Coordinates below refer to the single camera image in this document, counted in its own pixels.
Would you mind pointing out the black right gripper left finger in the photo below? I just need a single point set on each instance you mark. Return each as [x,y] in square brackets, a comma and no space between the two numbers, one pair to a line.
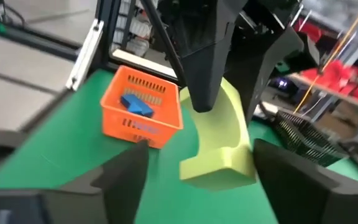
[117,186]

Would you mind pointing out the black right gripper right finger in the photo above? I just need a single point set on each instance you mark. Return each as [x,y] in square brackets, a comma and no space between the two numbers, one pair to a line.
[306,193]

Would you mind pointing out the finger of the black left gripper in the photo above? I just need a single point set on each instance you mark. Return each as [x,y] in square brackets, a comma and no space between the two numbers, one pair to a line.
[202,77]
[259,68]

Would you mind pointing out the yellow arch block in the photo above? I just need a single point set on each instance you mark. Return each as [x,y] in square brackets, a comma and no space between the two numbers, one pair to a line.
[219,155]

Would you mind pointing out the black plastic basket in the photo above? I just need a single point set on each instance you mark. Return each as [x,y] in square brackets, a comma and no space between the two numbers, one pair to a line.
[306,140]

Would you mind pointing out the orange plastic basket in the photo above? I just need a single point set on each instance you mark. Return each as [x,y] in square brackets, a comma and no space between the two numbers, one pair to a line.
[141,133]

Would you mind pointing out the wooden tabletop edge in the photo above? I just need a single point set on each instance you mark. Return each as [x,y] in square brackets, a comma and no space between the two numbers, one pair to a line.
[141,62]

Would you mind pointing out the red storage bin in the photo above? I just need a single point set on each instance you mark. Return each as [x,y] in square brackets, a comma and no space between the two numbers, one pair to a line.
[309,29]

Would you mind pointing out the black rack with white bins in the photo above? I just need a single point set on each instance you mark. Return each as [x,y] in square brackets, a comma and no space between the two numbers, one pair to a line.
[135,28]

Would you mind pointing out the green table mat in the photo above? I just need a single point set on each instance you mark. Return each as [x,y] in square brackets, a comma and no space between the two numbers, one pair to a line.
[57,149]

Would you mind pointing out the wooden desk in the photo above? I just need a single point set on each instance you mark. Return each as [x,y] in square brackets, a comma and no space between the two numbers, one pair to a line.
[331,91]

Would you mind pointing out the orange-red items on desk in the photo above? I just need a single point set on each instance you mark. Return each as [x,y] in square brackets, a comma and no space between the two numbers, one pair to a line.
[337,74]

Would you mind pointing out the red storage bins shelf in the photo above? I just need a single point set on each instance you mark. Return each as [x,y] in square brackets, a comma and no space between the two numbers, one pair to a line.
[337,46]

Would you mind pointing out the black frame diagonal brace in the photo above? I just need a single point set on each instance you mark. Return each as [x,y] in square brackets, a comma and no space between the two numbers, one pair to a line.
[163,40]

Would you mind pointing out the black frame post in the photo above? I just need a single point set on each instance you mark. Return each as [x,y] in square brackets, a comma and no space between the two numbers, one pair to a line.
[106,31]

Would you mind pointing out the white metal bracket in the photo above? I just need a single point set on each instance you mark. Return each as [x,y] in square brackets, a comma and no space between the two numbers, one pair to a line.
[84,56]

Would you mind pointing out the black floor frame beam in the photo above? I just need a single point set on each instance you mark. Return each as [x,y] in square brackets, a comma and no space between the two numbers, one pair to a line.
[26,39]

